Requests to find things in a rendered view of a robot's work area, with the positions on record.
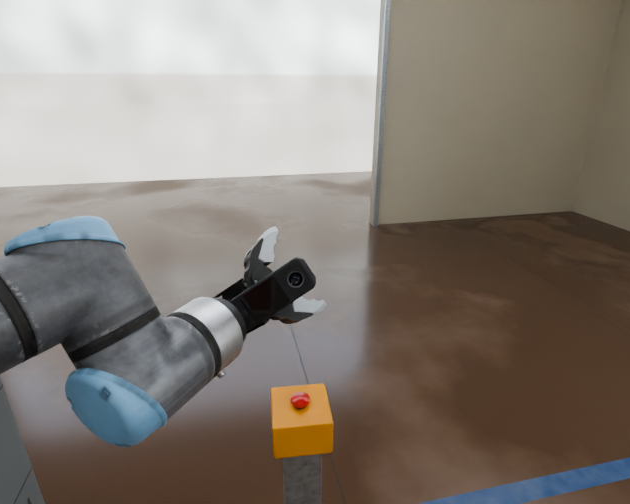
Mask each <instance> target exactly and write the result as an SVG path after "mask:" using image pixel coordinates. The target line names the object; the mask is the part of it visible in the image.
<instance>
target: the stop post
mask: <svg viewBox="0 0 630 504"><path fill-rule="evenodd" d="M296 392H305V393H307V394H308V395H309V397H310V402H309V404H308V405H307V406H306V407H303V408H297V407H294V406H293V405H292V404H291V401H290V399H291V396H292V395H293V394H294V393H296ZM270 395H271V423H272V444H273V456H274V458H276V459H277V458H283V483H284V504H321V487H322V454H325V453H331V452H332V451H333V425H334V423H333V419H332V414H331V410H330V405H329V401H328V396H327V391H326V387H325V385H324V384H323V383H321V384H310V385H298V386H286V387H274V388H271V390H270Z"/></svg>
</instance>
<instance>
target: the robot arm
mask: <svg viewBox="0 0 630 504"><path fill-rule="evenodd" d="M278 234H279V231H278V229H277V227H276V226H274V227H271V228H269V229H268V230H267V231H265V232H264V233H263V234H262V235H261V237H260V238H259V239H258V240H257V242H256V244H255V245H254V246H253V247H252V248H251V249H250V250H249V251H248V252H247V254H246V256H245V259H244V267H245V272H244V273H245V274H244V279H243V278H242V279H240V280H239V281H237V282H236V283H234V284H233V285H231V286H230V287H228V288H227V289H225V290H224V291H222V292H221V293H219V294H218V295H216V296H215V297H213V298H209V297H199V298H196V299H193V300H192V301H190V302H189V303H187V304H185V305H184V306H182V307H181V308H179V309H177V310H176V311H174V312H173V313H171V314H169V315H168V316H166V317H165V318H163V317H162V315H161V313H160V311H159V310H158V308H157V306H156V304H155V302H154V301H153V299H152V297H151V295H150V294H149V292H148V290H147V288H146V286H145V285H144V283H143V281H142V279H141V277H140V276H139V274H138V272H137V270H136V269H135V267H134V265H133V263H132V261H131V260H130V258H129V256H128V254H127V253H126V251H125V248H126V247H125V245H124V243H123V242H122V241H120V240H119V239H118V237H117V235H116V234H115V232H114V231H113V229H112V227H111V226H110V224H109V223H108V222H107V221H106V220H104V219H102V218H100V217H96V216H79V217H72V218H67V219H63V220H58V221H55V222H51V223H50V224H48V225H46V226H41V227H36V228H33V229H30V230H28V231H26V232H23V233H21V234H19V235H17V236H15V237H14V238H12V239H11V240H9V241H8V242H7V243H6V245H5V249H4V255H5V257H2V258H0V374H2V373H4V372H5V371H7V370H9V369H11V368H13V367H15V366H17V365H19V364H20V363H23V362H25V361H26V360H28V359H30V358H32V357H35V356H37V355H39V354H41V353H43V352H45V351H46V350H48V349H50V348H52V347H54V346H56V345H58V344H60V343H61V345H62V346H63V348H64V350H65V351H66V353H67V355H68V356H69V358H70V360H71V361H72V363H73V365H74V366H75V368H76V370H74V371H72V372H71V373H70V374H69V376H68V379H67V380H66V383H65V393H66V397H67V399H68V400H69V401H70V403H71V408H72V410H73V411H74V413H75V414H76V416H77V417H78V418H79V419H80V421H81V422H82V423H83V424H84V425H85V426H86V427H87V428H88V429H89V430H90V431H91V432H92V433H94V434H95V435H96V436H98V437H99V438H101V439H102V440H104V441H106V442H108V443H110V444H112V445H116V446H120V447H129V446H134V445H136V444H139V443H140V442H142V441H143V440H144V439H145V438H147V437H148V436H149V435H150V434H151V433H153V432H154V431H155V430H156V429H159V428H161V427H163V426H164V425H165V424H166V423H167V420H168V419H169V418H170V417H171V416H172V415H173V414H175V413H176V412H177V411H178V410H179V409H180V408H181V407H182V406H183V405H185V404H186V403H187V402H188V401H189V400H190V399H191V398H192V397H193V396H195V395H196V394H197V393H198V392H199V391H200V390H201V389H202V388H204V387H205V386H206V385H207V384H208V383H209V382H210V381H211V380H212V379H213V378H214V377H216V376H218V378H222V377H223V376H225V371H224V370H223V368H225V367H227V366H228V365H229V364H230V363H232V362H233V361H234V360H235V359H236V358H237V357H238V356H239V354H240V353H241V351H242V347H243V342H244V340H245V338H246V334H248V333H250V332H252V331H254V330H255V329H257V328H259V327H261V326H263V325H265V324H266V323H267V322H268V321H269V320H270V319H272V320H280V321H281V322H282V323H284V324H293V323H297V322H299V321H301V320H303V319H306V318H308V317H311V316H313V315H315V314H317V313H319V312H321V311H323V310H324V309H325V307H326V306H327V302H326V301H325V300H324V299H322V300H316V299H311V300H307V299H305V298H304V297H302V296H303V295H304V294H306V293H307V292H309V291H310V290H312V289H313V288H314V287H315V284H316V277H315V275H314V274H313V272H312V271H311V269H310V268H309V266H308V265H307V263H306V262H305V260H304V259H303V258H301V257H295V258H293V259H291V260H290V261H288V262H287V263H285V264H284V265H282V266H281V267H279V268H278V269H276V270H275V271H272V270H271V269H270V268H268V267H266V266H268V265H269V264H271V263H272V262H274V258H275V254H274V246H275V245H276V243H277V240H276V238H277V236H278ZM221 295H222V298H219V297H220V296H221ZM269 318H270V319H269Z"/></svg>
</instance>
